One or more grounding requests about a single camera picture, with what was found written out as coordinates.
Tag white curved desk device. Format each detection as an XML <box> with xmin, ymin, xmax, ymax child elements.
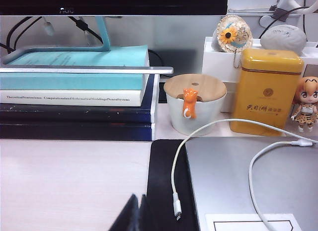
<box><xmin>258</xmin><ymin>0</ymin><xmax>318</xmax><ymax>28</ymax></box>

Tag black monitor cable with ferrite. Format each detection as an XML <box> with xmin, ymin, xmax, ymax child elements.
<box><xmin>68</xmin><ymin>15</ymin><xmax>103</xmax><ymax>43</ymax></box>

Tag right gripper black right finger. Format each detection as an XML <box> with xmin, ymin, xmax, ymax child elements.
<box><xmin>140</xmin><ymin>194</ymin><xmax>151</xmax><ymax>231</ymax></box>

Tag thick teal book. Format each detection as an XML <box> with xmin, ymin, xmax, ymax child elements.
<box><xmin>0</xmin><ymin>44</ymin><xmax>150</xmax><ymax>90</ymax></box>

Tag large black computer monitor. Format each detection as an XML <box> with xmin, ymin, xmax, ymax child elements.
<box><xmin>0</xmin><ymin>0</ymin><xmax>229</xmax><ymax>16</ymax></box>

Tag silver laptop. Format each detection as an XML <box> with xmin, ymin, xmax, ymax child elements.
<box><xmin>185</xmin><ymin>136</ymin><xmax>318</xmax><ymax>231</ymax></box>

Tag white ceramic cup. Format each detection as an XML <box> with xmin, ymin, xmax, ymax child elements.
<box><xmin>163</xmin><ymin>88</ymin><xmax>227</xmax><ymax>137</ymax></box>

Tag orange cat figurine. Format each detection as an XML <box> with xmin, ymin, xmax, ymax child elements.
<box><xmin>181</xmin><ymin>87</ymin><xmax>199</xmax><ymax>120</ymax></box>

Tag yellow tea tin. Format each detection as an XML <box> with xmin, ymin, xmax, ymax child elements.
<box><xmin>230</xmin><ymin>47</ymin><xmax>305</xmax><ymax>137</ymax></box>

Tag round wooden cup lid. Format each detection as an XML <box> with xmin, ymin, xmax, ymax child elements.
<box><xmin>163</xmin><ymin>74</ymin><xmax>227</xmax><ymax>102</ymax></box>

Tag white desk organizer box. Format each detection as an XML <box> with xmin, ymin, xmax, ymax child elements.
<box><xmin>202</xmin><ymin>36</ymin><xmax>318</xmax><ymax>113</ymax></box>

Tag black mouse pad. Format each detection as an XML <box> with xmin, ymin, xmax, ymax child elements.
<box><xmin>146</xmin><ymin>139</ymin><xmax>201</xmax><ymax>231</ymax></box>

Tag white neuroscience textbook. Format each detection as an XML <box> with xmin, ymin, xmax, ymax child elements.
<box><xmin>0</xmin><ymin>88</ymin><xmax>150</xmax><ymax>107</ymax></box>

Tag anime girl figurine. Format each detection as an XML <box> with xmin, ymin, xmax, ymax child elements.
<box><xmin>290</xmin><ymin>76</ymin><xmax>318</xmax><ymax>133</ymax></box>

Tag white charging cable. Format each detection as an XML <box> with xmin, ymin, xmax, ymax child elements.
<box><xmin>248</xmin><ymin>138</ymin><xmax>318</xmax><ymax>231</ymax></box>
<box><xmin>170</xmin><ymin>118</ymin><xmax>318</xmax><ymax>223</ymax></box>

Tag translucent hanging cable tag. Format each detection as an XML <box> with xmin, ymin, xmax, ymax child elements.
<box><xmin>43</xmin><ymin>16</ymin><xmax>55</xmax><ymax>35</ymax></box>

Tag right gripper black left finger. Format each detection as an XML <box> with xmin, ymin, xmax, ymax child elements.
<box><xmin>108</xmin><ymin>193</ymin><xmax>140</xmax><ymax>231</ymax></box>

